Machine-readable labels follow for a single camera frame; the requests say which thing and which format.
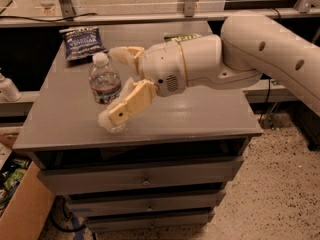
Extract cardboard box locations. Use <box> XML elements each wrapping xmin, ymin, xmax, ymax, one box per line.
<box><xmin>0</xmin><ymin>135</ymin><xmax>56</xmax><ymax>240</ymax></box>

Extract green packet in box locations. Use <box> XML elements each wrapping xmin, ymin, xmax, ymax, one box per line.
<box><xmin>4</xmin><ymin>168</ymin><xmax>26</xmax><ymax>191</ymax></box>

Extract black cable on shelf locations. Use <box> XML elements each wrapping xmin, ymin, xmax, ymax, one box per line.
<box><xmin>0</xmin><ymin>12</ymin><xmax>98</xmax><ymax>23</ymax></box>

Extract grey drawer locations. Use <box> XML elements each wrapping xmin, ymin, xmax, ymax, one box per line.
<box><xmin>87</xmin><ymin>209</ymin><xmax>213</xmax><ymax>232</ymax></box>
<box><xmin>67</xmin><ymin>189</ymin><xmax>226</xmax><ymax>217</ymax></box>
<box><xmin>38</xmin><ymin>156</ymin><xmax>243</xmax><ymax>195</ymax></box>

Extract middle grey drawer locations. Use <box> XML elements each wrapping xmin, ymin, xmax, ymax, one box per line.
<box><xmin>67</xmin><ymin>189</ymin><xmax>226</xmax><ymax>217</ymax></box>

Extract green chip bag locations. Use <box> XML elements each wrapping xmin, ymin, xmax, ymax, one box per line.
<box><xmin>164</xmin><ymin>33</ymin><xmax>202</xmax><ymax>42</ymax></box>

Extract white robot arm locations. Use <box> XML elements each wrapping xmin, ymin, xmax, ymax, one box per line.
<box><xmin>98</xmin><ymin>11</ymin><xmax>320</xmax><ymax>129</ymax></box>

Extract blue chip bag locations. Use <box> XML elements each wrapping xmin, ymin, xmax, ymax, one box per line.
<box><xmin>60</xmin><ymin>27</ymin><xmax>106</xmax><ymax>61</ymax></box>

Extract grey drawer cabinet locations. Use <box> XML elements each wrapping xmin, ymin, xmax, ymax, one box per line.
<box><xmin>14</xmin><ymin>23</ymin><xmax>261</xmax><ymax>225</ymax></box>

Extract white bottle at left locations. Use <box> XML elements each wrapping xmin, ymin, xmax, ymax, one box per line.
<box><xmin>0</xmin><ymin>73</ymin><xmax>21</xmax><ymax>102</ymax></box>

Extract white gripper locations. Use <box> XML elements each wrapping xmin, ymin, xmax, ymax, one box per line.
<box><xmin>98</xmin><ymin>41</ymin><xmax>187</xmax><ymax>130</ymax></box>

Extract bottom grey drawer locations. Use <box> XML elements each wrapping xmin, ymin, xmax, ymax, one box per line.
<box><xmin>87</xmin><ymin>209</ymin><xmax>213</xmax><ymax>232</ymax></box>

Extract black floor cable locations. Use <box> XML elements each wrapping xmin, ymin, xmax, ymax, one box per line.
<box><xmin>48</xmin><ymin>197</ymin><xmax>88</xmax><ymax>234</ymax></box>

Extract top grey drawer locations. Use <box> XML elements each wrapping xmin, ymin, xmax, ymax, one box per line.
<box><xmin>38</xmin><ymin>156</ymin><xmax>243</xmax><ymax>195</ymax></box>

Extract clear plastic water bottle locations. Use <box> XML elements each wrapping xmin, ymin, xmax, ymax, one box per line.
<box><xmin>88</xmin><ymin>52</ymin><xmax>128</xmax><ymax>134</ymax></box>

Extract grey metal shelf frame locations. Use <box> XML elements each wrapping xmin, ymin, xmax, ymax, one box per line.
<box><xmin>0</xmin><ymin>0</ymin><xmax>320</xmax><ymax>27</ymax></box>

